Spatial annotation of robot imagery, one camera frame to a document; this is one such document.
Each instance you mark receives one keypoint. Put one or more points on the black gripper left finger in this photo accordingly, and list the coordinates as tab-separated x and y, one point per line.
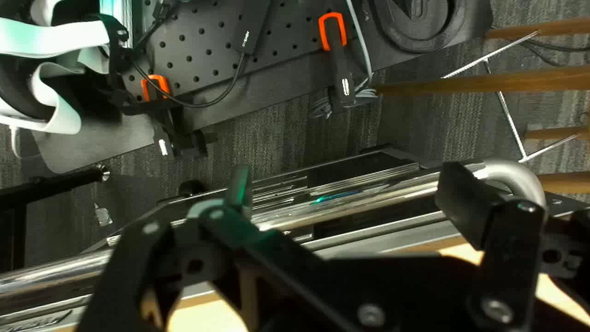
239	187

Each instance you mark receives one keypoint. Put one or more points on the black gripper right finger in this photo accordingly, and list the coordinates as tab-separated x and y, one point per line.
464	197

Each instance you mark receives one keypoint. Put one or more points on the wooden butcher block table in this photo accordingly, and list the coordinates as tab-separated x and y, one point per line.
357	169

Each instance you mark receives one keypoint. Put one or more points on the round wooden stool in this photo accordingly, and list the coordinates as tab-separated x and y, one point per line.
492	80

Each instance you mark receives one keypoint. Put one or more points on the orange black clamp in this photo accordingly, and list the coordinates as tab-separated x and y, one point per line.
333	16
156	78

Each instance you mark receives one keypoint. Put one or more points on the black perforated breadboard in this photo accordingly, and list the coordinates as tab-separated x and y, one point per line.
204	38

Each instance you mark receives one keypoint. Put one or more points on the black stand tubes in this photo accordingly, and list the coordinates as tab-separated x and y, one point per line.
62	182

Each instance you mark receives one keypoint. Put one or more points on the white VR headset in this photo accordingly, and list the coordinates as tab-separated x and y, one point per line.
49	31

